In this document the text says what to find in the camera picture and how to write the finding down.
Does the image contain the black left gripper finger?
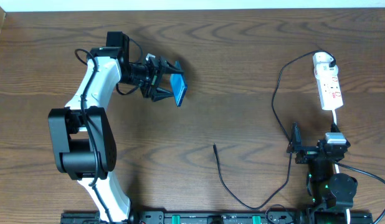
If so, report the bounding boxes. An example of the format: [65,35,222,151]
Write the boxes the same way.
[164,60,184,75]
[151,87,174,102]

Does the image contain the blue Samsung Galaxy smartphone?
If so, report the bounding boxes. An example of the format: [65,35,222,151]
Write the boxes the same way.
[170,73,188,107]

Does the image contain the black USB charging cable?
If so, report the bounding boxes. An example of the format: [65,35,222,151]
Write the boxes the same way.
[212,49,337,211]

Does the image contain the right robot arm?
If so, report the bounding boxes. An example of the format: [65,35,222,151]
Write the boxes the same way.
[287,123,358,223]

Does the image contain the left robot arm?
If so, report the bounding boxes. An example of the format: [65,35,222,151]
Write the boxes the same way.
[48,32,188,223]

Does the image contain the white power strip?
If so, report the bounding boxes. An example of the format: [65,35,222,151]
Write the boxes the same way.
[314,68,343,111]

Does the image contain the white power strip cord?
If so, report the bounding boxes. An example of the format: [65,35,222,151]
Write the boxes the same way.
[331,109,351,224]

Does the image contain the white USB wall charger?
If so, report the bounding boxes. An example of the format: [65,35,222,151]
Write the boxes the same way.
[313,52,338,80]

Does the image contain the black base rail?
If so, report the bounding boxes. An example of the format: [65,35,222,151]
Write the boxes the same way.
[59,210,373,224]

